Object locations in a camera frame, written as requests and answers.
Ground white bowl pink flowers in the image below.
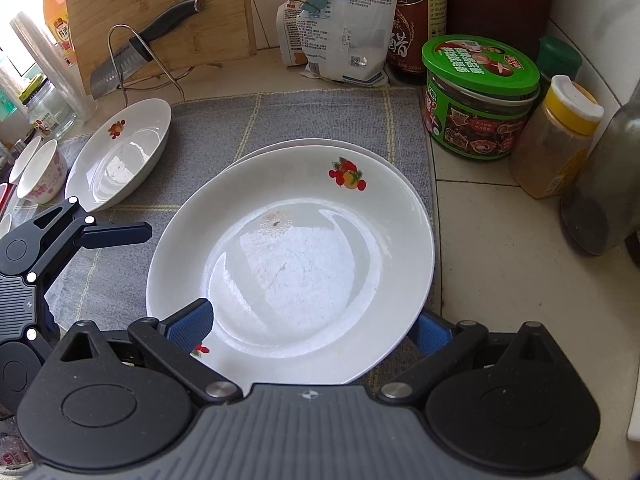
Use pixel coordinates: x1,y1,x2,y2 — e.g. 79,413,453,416
17,139,67,205

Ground white plate with fruit motif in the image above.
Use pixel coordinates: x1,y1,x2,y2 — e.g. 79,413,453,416
65,99,172,212

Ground white plate with fruit print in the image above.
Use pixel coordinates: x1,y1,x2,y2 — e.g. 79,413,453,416
146,144,435,390

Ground white bowl purple flowers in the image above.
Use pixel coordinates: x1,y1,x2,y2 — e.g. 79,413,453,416
9,134,42,185

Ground grey checked cloth mat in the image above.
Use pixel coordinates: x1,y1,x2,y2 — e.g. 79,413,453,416
48,89,436,386

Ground clear glass jar green lid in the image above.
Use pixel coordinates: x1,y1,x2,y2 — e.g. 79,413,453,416
20,74,77,140

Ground plastic wrap roll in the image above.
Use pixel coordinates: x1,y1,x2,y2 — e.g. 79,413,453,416
10,12,96,122

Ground white plate underneath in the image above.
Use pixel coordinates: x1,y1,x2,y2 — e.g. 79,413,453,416
219,136,417,187

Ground yellow lidded seasoning jar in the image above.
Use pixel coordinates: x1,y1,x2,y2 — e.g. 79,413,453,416
509,75,604,200

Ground orange cooking oil bottle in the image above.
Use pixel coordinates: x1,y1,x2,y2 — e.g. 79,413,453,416
43,0,77,66

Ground bamboo cutting board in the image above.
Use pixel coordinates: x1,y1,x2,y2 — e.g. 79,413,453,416
66,0,257,90

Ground green lidded sauce jar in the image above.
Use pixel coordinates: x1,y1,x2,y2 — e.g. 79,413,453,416
422,35,540,160

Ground small white bag with clip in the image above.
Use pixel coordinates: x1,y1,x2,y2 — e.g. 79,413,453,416
276,0,307,67

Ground green cap bottle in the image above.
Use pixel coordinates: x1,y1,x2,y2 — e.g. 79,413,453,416
536,36,582,82

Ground white plastic food bag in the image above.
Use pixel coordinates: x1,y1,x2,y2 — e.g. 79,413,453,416
296,0,397,88

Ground dark soy sauce bottle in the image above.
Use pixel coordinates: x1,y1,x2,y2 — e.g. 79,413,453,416
387,0,447,86

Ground metal wire board rack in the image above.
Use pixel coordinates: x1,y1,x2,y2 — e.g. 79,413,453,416
106,24,186,107

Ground black handled kitchen knife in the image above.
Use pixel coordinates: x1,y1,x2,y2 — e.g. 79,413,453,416
89,0,205,99

